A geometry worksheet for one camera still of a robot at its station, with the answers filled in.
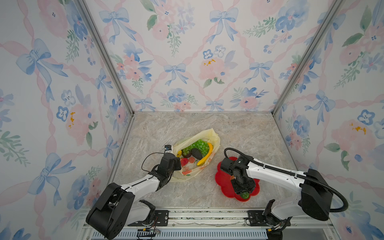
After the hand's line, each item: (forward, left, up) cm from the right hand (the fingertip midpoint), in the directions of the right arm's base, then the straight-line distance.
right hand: (242, 191), depth 77 cm
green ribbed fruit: (-3, 0, +3) cm, 4 cm away
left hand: (+19, +34, 0) cm, 39 cm away
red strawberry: (+18, +31, -1) cm, 36 cm away
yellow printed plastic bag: (+34, +16, +3) cm, 37 cm away
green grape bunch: (+28, +22, 0) cm, 36 cm away
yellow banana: (+22, +17, -2) cm, 28 cm away
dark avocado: (+23, +24, -1) cm, 33 cm away
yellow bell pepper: (+22, +35, -1) cm, 41 cm away
